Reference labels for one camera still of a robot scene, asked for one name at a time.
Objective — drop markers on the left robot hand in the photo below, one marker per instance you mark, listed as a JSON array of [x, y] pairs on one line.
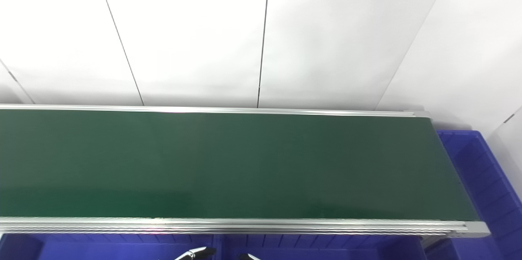
[[197, 252]]

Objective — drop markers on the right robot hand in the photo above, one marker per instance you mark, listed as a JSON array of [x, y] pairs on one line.
[[248, 257]]

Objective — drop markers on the green conveyor belt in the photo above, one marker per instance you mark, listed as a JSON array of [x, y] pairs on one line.
[[204, 162]]

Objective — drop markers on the blue bin with white parts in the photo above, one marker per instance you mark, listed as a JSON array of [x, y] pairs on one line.
[[102, 248]]

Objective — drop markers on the large blue plastic bin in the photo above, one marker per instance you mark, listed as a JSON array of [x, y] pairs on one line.
[[481, 170]]

